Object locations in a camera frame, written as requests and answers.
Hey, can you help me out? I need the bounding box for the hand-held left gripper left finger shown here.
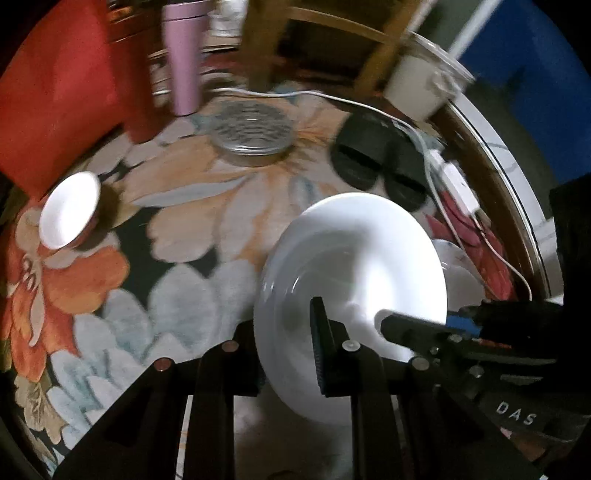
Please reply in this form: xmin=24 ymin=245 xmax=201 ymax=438
xmin=53 ymin=320 xmax=269 ymax=480

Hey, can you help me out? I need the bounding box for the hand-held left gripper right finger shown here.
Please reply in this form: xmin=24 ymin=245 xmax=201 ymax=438
xmin=309 ymin=296 xmax=543 ymax=480

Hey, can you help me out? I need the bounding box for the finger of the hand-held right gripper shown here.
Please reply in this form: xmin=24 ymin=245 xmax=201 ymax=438
xmin=376 ymin=310 xmax=462 ymax=358
xmin=445 ymin=305 xmax=490 ymax=340

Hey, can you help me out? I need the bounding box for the large white brown bowl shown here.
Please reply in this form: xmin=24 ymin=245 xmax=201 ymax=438
xmin=253 ymin=193 xmax=448 ymax=426

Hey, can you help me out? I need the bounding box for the white charger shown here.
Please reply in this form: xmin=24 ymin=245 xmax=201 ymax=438
xmin=429 ymin=148 xmax=481 ymax=215

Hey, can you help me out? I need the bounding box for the black slipper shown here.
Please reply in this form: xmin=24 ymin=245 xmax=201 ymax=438
xmin=330 ymin=113 xmax=403 ymax=191
xmin=383 ymin=138 xmax=431 ymax=213

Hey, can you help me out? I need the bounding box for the floral blanket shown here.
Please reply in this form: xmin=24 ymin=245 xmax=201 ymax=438
xmin=0 ymin=78 xmax=536 ymax=480

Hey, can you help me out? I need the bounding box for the round metal tin lid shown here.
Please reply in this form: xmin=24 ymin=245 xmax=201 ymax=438
xmin=210 ymin=102 xmax=296 ymax=168

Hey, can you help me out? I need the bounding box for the small white brown bowl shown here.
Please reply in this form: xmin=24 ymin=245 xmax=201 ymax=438
xmin=38 ymin=171 xmax=103 ymax=251

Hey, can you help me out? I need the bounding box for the white cup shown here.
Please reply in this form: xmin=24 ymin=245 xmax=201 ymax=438
xmin=385 ymin=37 xmax=476 ymax=121

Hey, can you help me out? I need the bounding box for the blue panel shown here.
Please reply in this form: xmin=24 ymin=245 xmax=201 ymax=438
xmin=455 ymin=0 xmax=591 ymax=185

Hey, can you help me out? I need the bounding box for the pink tumbler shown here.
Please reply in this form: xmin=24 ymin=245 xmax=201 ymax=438
xmin=161 ymin=0 xmax=209 ymax=117

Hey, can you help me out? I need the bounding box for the wooden stool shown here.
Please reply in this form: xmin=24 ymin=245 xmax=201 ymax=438
xmin=240 ymin=0 xmax=437 ymax=95

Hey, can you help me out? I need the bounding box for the red tall cup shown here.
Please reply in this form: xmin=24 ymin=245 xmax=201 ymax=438
xmin=0 ymin=0 xmax=162 ymax=199

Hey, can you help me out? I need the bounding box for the white cable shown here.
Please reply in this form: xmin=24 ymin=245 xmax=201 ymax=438
xmin=215 ymin=87 xmax=534 ymax=301

